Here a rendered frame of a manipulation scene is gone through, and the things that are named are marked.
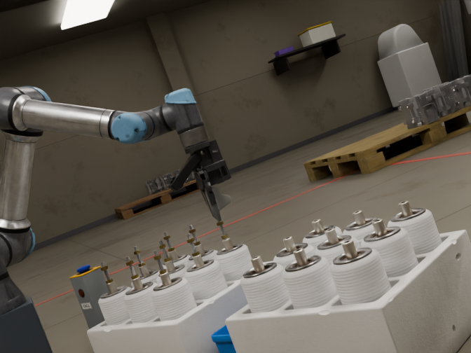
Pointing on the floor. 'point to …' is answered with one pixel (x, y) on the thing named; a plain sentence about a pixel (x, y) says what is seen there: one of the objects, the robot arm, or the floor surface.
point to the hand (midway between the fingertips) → (215, 217)
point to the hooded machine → (405, 64)
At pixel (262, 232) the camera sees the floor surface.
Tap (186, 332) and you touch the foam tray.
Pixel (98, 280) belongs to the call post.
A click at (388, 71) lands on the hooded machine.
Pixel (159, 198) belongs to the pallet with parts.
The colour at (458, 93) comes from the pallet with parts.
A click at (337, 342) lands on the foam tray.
